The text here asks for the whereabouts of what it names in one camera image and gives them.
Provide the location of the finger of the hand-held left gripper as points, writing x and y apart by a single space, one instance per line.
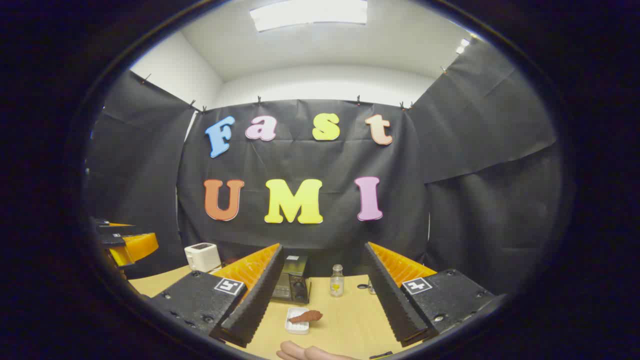
115 230
137 246

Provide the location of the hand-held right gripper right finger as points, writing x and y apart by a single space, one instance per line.
390 300

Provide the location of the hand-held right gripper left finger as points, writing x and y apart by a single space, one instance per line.
257 300

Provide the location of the black electric oven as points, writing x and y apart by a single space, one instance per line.
295 287

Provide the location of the brown meat piece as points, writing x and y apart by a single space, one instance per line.
306 316

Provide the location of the small white dish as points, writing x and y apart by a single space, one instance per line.
296 327

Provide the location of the clear glass bottle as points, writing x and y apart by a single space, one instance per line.
337 282

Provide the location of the white toaster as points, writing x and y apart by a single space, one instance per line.
202 257

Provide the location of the black backdrop cloth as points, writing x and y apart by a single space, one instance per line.
300 165

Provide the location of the small ceiling light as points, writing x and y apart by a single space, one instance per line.
462 46

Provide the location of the ceiling light panel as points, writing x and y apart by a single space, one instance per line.
310 12

